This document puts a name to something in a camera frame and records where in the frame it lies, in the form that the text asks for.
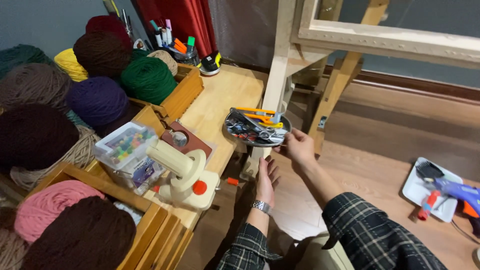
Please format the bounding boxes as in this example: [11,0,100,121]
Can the clear plastic bead box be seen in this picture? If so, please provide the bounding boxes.
[93,121,166,196]

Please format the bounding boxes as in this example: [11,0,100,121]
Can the grey shiny fabric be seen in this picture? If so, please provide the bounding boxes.
[208,0,280,70]

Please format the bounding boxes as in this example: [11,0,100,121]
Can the wooden tufting frame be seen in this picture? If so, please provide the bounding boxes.
[240,0,480,181]

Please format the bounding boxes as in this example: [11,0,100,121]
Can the person's beige trousers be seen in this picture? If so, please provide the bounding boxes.
[290,232,355,270]

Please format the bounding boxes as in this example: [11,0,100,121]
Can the round metal tray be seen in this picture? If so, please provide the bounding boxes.
[223,107,293,148]

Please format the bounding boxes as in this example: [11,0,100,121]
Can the silver scissors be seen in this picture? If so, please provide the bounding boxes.
[258,127,288,145]

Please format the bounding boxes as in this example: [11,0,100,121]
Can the orange thread snips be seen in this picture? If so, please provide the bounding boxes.
[244,112,277,125]

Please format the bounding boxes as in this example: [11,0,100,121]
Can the orange craft knife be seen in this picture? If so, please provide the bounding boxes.
[236,107,277,116]

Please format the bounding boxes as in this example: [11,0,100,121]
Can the red curtain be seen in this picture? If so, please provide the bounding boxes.
[130,0,218,59]

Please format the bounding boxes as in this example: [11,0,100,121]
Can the blue glue gun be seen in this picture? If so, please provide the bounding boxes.
[430,176,480,219]

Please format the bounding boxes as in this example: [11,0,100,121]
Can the person's left hand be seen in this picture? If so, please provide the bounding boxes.
[256,155,281,206]

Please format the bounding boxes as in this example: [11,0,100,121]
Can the silver wristwatch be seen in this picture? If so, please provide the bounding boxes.
[251,200,273,215]

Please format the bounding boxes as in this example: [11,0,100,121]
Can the glass jar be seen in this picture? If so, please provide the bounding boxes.
[172,46,201,67]

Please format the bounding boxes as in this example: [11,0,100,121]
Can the pile of colourful yarn balls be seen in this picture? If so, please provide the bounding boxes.
[0,15,179,270]

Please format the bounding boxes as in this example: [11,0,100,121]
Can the bunch of coloured markers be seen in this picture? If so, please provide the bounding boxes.
[149,19,196,54]

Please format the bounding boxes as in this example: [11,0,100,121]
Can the small wooden crate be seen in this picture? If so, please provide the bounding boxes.
[128,63,205,121]

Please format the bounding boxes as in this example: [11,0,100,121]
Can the person's right hand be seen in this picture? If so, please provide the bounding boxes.
[273,128,316,172]

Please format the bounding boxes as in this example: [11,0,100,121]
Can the cream yarn winder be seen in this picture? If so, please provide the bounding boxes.
[145,139,221,211]

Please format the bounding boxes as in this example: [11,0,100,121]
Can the black brush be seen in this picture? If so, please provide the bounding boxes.
[415,160,445,183]

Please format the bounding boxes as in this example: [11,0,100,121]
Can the black yellow tape measure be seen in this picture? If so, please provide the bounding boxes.
[197,50,223,77]

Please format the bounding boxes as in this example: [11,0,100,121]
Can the large wooden crate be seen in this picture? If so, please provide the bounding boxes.
[25,106,195,270]

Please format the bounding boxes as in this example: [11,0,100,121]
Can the brown leather magnifier sleeve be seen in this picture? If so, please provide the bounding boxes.
[161,121,214,160]

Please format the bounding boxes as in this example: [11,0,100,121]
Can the red handled tool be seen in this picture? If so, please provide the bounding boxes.
[417,190,442,221]

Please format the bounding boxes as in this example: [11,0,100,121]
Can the metal rod tool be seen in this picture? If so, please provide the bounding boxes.
[120,9,135,41]

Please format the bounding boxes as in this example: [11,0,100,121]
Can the black handled scissors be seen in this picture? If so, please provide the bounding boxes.
[227,108,265,140]

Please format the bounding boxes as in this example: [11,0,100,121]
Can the black cable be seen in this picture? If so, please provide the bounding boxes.
[450,219,480,245]

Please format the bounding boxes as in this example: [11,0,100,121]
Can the white plastic tray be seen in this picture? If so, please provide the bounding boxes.
[401,157,464,224]

